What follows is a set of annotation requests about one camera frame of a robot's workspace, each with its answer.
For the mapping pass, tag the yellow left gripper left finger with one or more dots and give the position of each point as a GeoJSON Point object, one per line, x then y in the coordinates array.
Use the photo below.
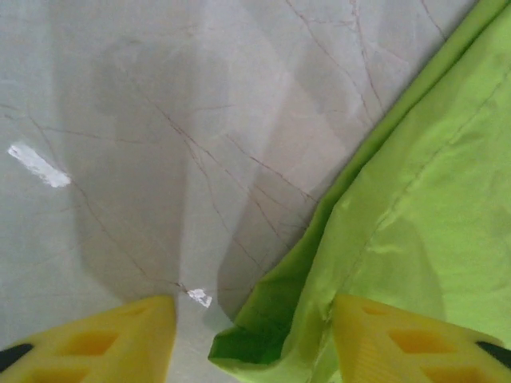
{"type": "Point", "coordinates": [100, 347]}

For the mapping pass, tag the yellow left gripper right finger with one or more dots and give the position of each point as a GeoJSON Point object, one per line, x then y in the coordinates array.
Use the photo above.
{"type": "Point", "coordinates": [399, 351]}

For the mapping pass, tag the lime green shorts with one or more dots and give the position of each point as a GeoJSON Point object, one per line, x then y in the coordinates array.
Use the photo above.
{"type": "Point", "coordinates": [419, 179]}

